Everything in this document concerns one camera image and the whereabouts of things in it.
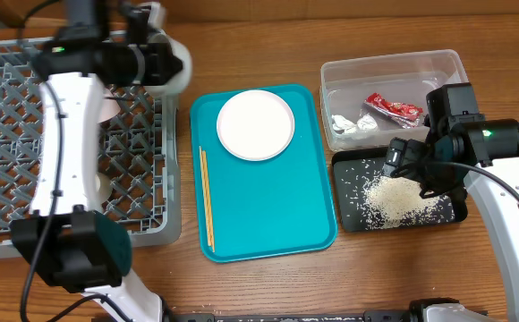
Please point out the white rice pile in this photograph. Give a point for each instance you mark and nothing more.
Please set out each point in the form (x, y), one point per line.
(398, 201)

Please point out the teal plastic tray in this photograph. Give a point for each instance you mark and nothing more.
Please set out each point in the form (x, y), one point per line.
(268, 208)

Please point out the black waste tray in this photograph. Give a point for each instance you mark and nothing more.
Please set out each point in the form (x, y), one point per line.
(458, 210)

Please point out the large white plate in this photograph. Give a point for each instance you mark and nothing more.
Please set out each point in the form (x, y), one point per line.
(255, 125)

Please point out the grey dishwasher rack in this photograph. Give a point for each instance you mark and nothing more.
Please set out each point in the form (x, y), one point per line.
(137, 154)

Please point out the small pink-white plate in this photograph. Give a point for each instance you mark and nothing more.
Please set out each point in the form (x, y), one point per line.
(109, 107)

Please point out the white cup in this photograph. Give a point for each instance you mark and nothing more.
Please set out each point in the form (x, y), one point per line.
(103, 187)

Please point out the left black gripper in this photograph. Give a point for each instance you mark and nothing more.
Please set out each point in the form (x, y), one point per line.
(153, 34)

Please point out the white tissue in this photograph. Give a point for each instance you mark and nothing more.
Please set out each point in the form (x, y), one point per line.
(342, 125)

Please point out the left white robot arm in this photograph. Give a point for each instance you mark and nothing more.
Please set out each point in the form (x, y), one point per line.
(67, 239)

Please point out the clear plastic bin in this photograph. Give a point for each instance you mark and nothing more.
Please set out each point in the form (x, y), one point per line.
(405, 78)

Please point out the red snack wrapper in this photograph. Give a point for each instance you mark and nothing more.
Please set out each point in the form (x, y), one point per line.
(406, 115)

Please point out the wooden chopstick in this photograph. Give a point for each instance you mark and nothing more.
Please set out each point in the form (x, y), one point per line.
(209, 205)
(204, 193)

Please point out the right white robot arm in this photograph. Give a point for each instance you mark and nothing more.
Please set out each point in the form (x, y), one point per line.
(467, 156)

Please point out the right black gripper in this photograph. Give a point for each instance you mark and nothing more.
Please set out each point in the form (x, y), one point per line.
(409, 153)

